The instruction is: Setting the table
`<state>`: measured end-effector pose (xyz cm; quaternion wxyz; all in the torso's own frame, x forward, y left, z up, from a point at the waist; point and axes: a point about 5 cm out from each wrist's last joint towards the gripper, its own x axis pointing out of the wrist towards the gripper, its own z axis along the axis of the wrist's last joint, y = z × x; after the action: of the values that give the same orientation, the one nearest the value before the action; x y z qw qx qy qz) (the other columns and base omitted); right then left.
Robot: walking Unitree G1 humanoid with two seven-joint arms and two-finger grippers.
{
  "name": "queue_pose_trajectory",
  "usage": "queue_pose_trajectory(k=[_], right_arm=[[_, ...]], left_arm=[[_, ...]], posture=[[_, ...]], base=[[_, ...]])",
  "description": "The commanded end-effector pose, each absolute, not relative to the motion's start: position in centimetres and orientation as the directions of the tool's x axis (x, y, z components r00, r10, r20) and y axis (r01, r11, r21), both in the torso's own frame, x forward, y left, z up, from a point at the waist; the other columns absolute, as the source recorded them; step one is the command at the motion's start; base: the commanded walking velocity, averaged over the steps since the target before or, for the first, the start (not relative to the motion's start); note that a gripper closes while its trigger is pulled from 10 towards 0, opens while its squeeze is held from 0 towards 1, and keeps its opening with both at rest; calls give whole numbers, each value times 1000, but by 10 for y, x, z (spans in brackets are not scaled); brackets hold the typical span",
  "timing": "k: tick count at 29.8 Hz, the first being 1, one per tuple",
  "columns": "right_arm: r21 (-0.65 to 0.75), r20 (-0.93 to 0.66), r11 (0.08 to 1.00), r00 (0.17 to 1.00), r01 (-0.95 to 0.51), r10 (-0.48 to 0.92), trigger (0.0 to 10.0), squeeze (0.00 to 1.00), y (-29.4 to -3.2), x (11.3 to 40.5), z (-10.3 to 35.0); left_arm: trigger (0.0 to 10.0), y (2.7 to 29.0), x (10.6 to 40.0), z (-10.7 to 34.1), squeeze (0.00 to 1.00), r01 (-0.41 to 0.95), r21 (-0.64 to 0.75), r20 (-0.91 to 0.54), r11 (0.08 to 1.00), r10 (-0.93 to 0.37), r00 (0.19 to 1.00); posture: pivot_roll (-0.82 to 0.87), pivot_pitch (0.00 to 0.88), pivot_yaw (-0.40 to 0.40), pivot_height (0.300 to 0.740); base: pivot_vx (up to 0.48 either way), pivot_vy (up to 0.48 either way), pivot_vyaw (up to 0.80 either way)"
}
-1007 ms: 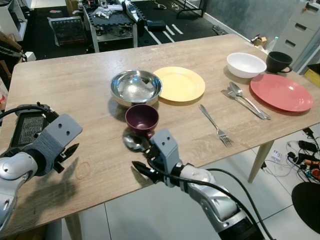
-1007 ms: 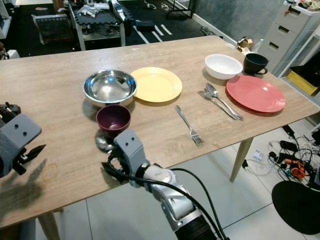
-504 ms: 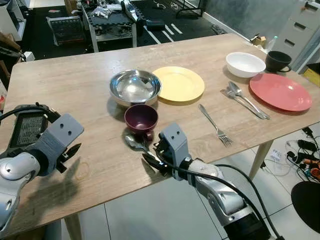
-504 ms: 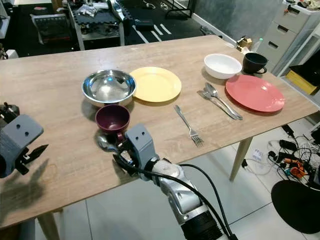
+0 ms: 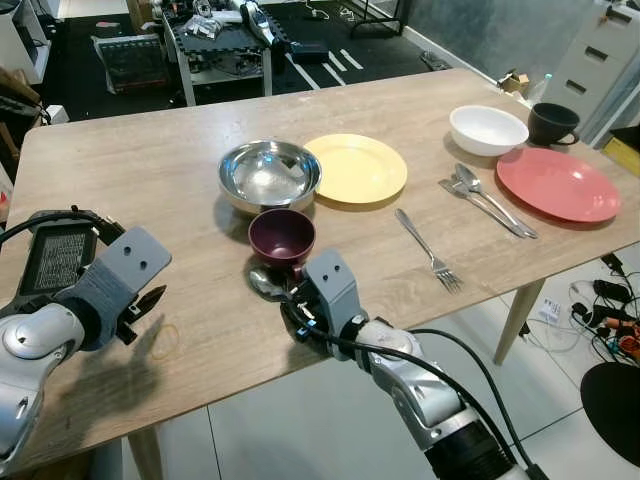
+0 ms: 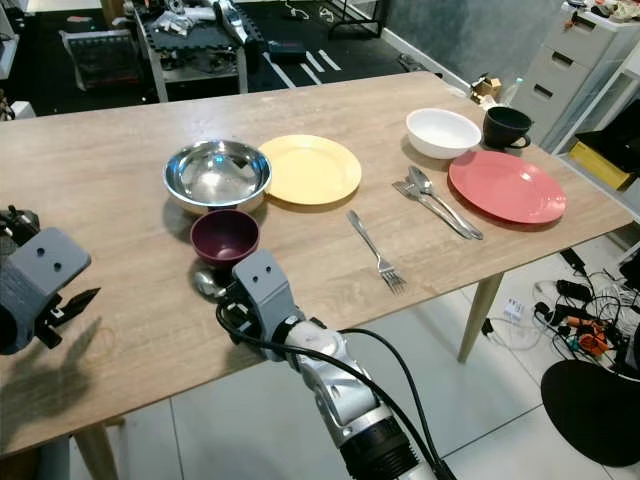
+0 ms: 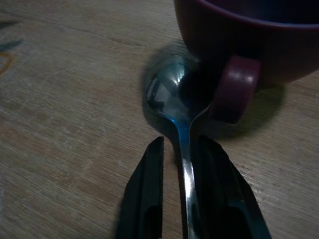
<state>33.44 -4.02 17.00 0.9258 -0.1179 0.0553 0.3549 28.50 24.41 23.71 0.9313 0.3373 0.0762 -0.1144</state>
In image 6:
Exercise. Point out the black mesh crate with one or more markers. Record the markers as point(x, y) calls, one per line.
point(95, 60)

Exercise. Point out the silver metal spoon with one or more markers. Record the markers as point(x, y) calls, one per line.
point(420, 180)
point(208, 284)

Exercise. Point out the light wooden table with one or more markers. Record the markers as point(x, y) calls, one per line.
point(120, 150)

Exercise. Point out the light grey drawer cabinet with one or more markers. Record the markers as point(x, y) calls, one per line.
point(560, 70)

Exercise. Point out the steel bowl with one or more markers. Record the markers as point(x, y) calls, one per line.
point(216, 175)

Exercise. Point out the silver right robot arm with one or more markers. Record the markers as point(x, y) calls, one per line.
point(345, 385)

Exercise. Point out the black charger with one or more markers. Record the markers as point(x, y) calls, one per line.
point(572, 290)

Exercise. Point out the orange black tool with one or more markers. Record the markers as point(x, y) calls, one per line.
point(588, 335)

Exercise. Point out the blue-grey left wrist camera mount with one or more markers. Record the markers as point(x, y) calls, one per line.
point(50, 270)

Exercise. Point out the yellow box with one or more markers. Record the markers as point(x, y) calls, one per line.
point(600, 165)

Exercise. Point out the black workbench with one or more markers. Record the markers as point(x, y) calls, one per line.
point(185, 42)

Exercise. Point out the black white-striped floor mat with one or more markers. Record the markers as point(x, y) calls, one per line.
point(360, 45)

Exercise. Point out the white charger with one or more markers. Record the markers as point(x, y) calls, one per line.
point(512, 310)

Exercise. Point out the tan rubber band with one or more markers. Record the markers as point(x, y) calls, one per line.
point(84, 346)

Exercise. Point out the white bowl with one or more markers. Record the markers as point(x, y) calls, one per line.
point(443, 132)

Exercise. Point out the red plate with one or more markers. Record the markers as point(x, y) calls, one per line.
point(508, 188)

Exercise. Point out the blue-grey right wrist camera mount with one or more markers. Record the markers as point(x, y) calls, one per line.
point(265, 290)

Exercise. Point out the black cup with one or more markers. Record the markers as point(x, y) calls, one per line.
point(503, 127)

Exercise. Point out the yellow plate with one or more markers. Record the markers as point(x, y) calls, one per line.
point(312, 170)

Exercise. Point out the small wooden toy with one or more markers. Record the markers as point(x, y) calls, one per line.
point(487, 88)

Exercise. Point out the silver metal fork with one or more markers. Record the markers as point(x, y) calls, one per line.
point(376, 250)
point(403, 189)

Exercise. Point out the black round stool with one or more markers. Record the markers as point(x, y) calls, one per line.
point(595, 410)

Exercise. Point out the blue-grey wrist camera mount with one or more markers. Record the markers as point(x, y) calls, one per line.
point(265, 290)
point(50, 270)

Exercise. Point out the silver robot part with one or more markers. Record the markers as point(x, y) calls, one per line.
point(230, 22)

